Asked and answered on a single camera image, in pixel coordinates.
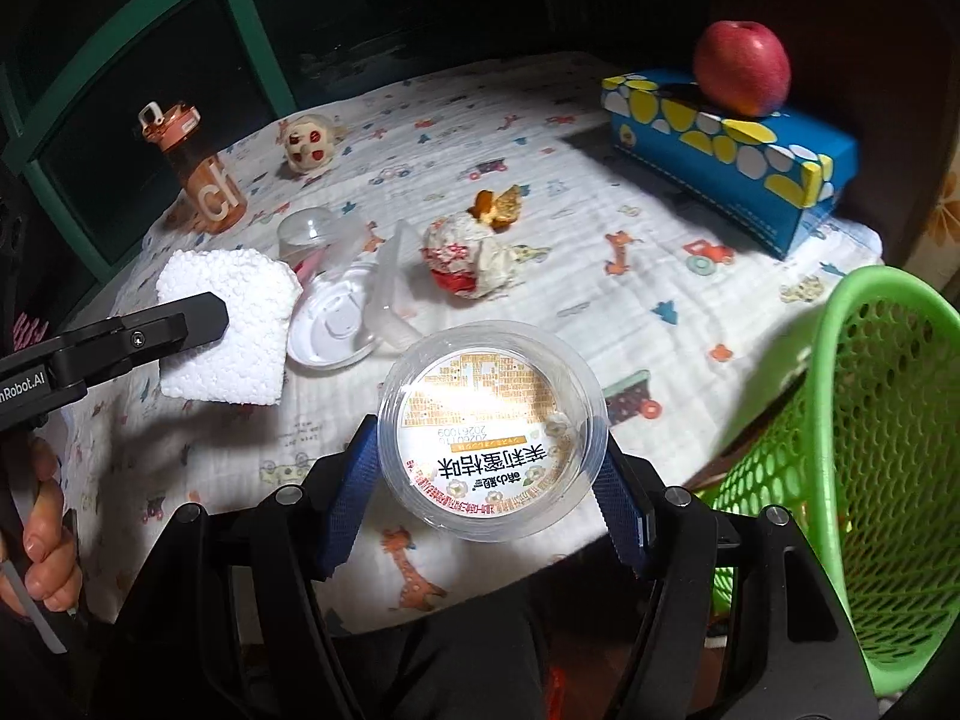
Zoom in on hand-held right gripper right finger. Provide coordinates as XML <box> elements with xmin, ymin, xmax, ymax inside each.
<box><xmin>589</xmin><ymin>439</ymin><xmax>878</xmax><ymax>720</ymax></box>

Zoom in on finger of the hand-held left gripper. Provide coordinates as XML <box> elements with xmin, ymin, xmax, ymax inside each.
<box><xmin>56</xmin><ymin>294</ymin><xmax>230</xmax><ymax>392</ymax></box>

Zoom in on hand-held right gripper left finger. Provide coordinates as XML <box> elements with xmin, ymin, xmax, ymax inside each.
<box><xmin>97</xmin><ymin>414</ymin><xmax>421</xmax><ymax>720</ymax></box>

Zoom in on white foam piece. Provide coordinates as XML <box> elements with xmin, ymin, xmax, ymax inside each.
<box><xmin>155</xmin><ymin>249</ymin><xmax>305</xmax><ymax>407</ymax></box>

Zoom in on white plastic lid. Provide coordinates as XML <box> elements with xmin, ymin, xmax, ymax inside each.
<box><xmin>289</xmin><ymin>259</ymin><xmax>387</xmax><ymax>370</ymax></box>

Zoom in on clear plastic cup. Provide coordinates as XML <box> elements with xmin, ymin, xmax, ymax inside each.
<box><xmin>367</xmin><ymin>221</ymin><xmax>428</xmax><ymax>350</ymax></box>
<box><xmin>377</xmin><ymin>320</ymin><xmax>610</xmax><ymax>542</ymax></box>

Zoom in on green plastic mesh basket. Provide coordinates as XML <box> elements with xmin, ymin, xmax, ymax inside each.
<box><xmin>694</xmin><ymin>266</ymin><xmax>960</xmax><ymax>702</ymax></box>

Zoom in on person's left hand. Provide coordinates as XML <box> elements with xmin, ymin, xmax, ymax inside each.
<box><xmin>0</xmin><ymin>435</ymin><xmax>83</xmax><ymax>620</ymax></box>

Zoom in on orange water bottle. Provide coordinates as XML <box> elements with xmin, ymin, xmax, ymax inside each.
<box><xmin>137</xmin><ymin>101</ymin><xmax>248</xmax><ymax>235</ymax></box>

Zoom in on clear dome lid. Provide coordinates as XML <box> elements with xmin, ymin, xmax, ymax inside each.
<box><xmin>277</xmin><ymin>208</ymin><xmax>353</xmax><ymax>278</ymax></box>

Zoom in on person's dark trousers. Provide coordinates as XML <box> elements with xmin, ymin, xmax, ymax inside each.
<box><xmin>322</xmin><ymin>532</ymin><xmax>661</xmax><ymax>720</ymax></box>

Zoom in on white printed tablecloth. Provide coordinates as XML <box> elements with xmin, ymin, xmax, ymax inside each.
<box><xmin>56</xmin><ymin>75</ymin><xmax>886</xmax><ymax>623</ymax></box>

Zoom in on crumpled red and white wrapper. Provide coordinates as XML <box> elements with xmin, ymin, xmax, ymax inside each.
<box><xmin>421</xmin><ymin>211</ymin><xmax>526</xmax><ymax>301</ymax></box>

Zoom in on orange and gold pastry toy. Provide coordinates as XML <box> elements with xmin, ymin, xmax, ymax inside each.
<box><xmin>471</xmin><ymin>184</ymin><xmax>526</xmax><ymax>230</ymax></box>

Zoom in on blue spotted tissue box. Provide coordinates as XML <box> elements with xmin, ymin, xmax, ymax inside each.
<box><xmin>600</xmin><ymin>69</ymin><xmax>860</xmax><ymax>262</ymax></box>

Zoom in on red apple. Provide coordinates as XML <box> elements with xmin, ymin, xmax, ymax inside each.
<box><xmin>692</xmin><ymin>21</ymin><xmax>792</xmax><ymax>118</ymax></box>

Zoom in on green window frame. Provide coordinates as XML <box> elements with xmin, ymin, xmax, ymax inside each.
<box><xmin>0</xmin><ymin>0</ymin><xmax>301</xmax><ymax>263</ymax></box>

